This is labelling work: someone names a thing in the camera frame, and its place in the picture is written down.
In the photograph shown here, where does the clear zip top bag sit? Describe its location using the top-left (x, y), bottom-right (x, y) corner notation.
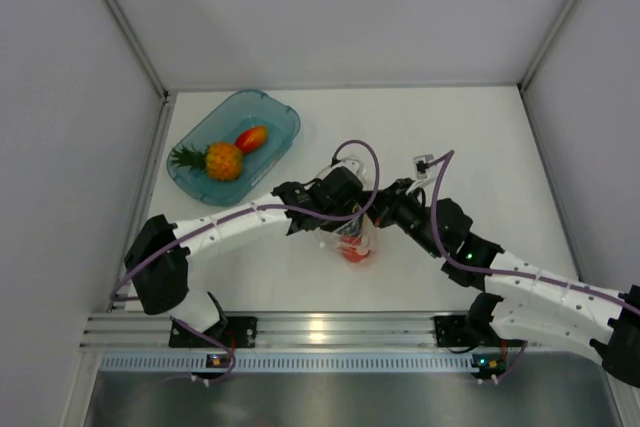
top-left (319, 151), bottom-right (381, 273)

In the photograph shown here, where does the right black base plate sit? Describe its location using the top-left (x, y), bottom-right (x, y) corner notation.
top-left (433, 315), bottom-right (501, 348)

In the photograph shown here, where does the aluminium frame post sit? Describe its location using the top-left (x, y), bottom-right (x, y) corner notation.
top-left (517, 0), bottom-right (581, 93)
top-left (74, 0), bottom-right (171, 101)

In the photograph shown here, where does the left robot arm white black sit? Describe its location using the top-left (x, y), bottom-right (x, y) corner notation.
top-left (124, 160), bottom-right (364, 347)

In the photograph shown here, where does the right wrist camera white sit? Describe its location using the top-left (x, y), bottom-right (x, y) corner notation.
top-left (407, 154), bottom-right (435, 193)

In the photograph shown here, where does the right aluminium frame post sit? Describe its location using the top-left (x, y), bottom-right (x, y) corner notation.
top-left (517, 0), bottom-right (581, 93)

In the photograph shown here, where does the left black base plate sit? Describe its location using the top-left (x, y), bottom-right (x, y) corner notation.
top-left (168, 316), bottom-right (258, 349)

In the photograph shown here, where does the fake red yellow mango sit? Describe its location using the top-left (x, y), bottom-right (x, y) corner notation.
top-left (234, 125), bottom-right (269, 155)

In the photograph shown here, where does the aluminium mounting rail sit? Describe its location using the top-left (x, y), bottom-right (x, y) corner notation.
top-left (82, 310), bottom-right (501, 349)

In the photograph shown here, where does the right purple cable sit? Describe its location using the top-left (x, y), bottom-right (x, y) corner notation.
top-left (417, 149), bottom-right (640, 383)

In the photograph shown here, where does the purple cable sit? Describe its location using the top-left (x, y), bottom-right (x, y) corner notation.
top-left (109, 139), bottom-right (381, 388)
top-left (417, 149), bottom-right (640, 383)

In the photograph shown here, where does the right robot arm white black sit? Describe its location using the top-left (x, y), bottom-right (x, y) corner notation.
top-left (363, 179), bottom-right (639, 387)

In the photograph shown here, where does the fake red apple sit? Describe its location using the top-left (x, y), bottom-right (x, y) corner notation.
top-left (338, 234), bottom-right (375, 264)

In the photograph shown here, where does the fake pineapple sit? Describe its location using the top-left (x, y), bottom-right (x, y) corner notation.
top-left (169, 142), bottom-right (244, 182)

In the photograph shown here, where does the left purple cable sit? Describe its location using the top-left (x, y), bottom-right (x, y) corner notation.
top-left (109, 139), bottom-right (381, 388)

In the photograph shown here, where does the teal plastic bin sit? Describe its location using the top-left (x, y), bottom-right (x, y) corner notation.
top-left (167, 90), bottom-right (301, 206)

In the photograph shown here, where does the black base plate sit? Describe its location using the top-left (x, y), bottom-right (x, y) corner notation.
top-left (168, 316), bottom-right (258, 349)
top-left (433, 315), bottom-right (501, 348)

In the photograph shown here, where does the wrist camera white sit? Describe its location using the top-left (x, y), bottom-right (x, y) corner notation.
top-left (407, 154), bottom-right (435, 193)
top-left (329, 156), bottom-right (367, 180)

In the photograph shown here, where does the left aluminium frame post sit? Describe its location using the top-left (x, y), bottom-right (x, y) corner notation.
top-left (74, 0), bottom-right (171, 101)

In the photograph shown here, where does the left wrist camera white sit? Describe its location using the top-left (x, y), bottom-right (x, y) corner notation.
top-left (329, 156), bottom-right (367, 180)

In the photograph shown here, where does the white slotted cable duct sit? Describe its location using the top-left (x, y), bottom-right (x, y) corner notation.
top-left (99, 352), bottom-right (488, 374)

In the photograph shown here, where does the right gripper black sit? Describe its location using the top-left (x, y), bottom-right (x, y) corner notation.
top-left (356, 177), bottom-right (444, 258)

